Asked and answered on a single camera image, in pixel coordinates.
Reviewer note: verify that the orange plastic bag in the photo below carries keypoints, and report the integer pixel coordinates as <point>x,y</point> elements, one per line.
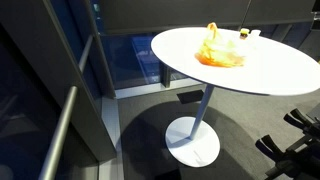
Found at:
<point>216,53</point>

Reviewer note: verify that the black floor plate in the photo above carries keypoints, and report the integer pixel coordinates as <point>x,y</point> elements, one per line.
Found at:
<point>190,96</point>

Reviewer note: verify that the white round table base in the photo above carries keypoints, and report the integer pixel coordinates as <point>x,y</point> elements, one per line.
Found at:
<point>196,150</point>

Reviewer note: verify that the short grey metal handrail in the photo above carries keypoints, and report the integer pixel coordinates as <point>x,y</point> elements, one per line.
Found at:
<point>85,53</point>

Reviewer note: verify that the small yellow and black object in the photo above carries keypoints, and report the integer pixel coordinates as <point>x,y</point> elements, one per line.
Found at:
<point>244,32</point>

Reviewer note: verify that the long grey metal handrail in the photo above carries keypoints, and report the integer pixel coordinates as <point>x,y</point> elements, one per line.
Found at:
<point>60,133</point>

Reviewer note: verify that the white table pedestal pole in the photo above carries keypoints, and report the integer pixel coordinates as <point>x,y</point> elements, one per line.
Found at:
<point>201,111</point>

